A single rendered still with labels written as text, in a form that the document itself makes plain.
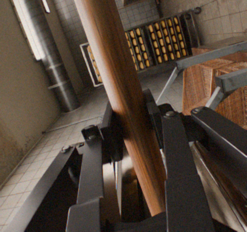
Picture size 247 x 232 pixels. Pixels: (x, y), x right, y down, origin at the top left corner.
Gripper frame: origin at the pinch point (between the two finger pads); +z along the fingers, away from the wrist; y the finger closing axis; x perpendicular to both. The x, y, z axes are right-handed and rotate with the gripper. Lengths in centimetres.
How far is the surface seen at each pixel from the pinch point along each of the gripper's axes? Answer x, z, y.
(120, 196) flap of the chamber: -55, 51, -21
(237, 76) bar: -10.5, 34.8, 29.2
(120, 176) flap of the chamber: -55, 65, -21
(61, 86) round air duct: -22, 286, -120
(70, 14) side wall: 126, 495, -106
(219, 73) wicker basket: -22, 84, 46
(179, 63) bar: -10, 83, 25
